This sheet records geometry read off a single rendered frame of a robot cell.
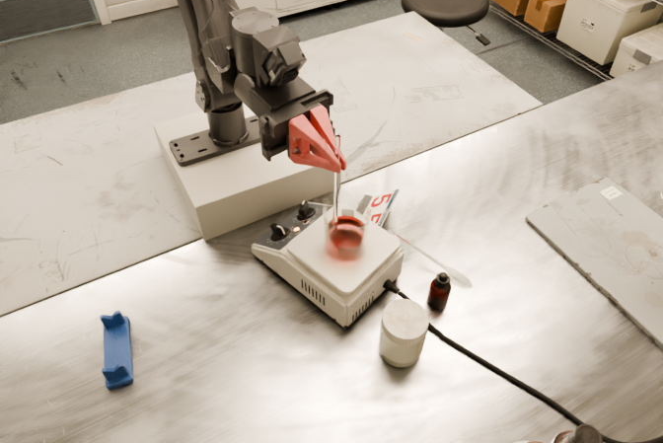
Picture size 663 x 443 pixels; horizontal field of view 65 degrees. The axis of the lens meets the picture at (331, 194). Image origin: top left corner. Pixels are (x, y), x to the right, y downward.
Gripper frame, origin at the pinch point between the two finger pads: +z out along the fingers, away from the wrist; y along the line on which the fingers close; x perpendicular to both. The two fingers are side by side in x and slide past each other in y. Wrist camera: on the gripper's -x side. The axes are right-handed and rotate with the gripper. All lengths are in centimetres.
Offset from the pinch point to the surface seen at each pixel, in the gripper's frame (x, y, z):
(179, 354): 24.8, -24.2, -2.8
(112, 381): 23.8, -32.7, -4.0
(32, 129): 27, -27, -65
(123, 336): 24.0, -29.2, -9.2
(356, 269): 15.8, -0.2, 5.1
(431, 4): 54, 116, -91
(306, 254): 16.0, -4.1, -1.1
